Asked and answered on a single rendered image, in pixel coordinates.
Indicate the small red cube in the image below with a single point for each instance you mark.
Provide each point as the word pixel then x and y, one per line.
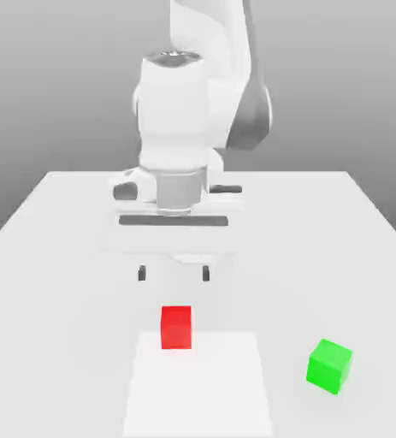
pixel 176 328

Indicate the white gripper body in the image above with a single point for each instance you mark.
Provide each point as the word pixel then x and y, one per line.
pixel 170 239

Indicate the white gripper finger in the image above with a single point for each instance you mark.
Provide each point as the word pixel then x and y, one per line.
pixel 205 273
pixel 141 273

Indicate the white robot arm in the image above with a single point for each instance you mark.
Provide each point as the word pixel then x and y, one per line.
pixel 173 113

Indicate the small green cube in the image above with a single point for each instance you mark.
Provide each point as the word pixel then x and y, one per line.
pixel 327 368

